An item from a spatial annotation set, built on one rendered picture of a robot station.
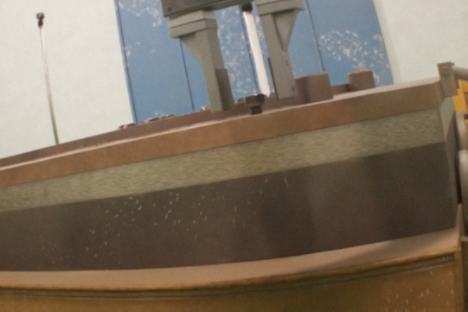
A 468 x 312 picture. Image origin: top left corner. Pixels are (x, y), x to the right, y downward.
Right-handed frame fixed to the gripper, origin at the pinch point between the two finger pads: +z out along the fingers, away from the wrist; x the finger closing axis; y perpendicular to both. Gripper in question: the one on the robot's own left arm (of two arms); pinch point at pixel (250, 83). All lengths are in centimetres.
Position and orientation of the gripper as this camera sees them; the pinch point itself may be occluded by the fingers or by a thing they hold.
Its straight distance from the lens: 61.2
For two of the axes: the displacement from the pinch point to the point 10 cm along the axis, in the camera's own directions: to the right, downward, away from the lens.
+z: 2.0, 9.8, 0.6
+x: -9.1, 1.6, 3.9
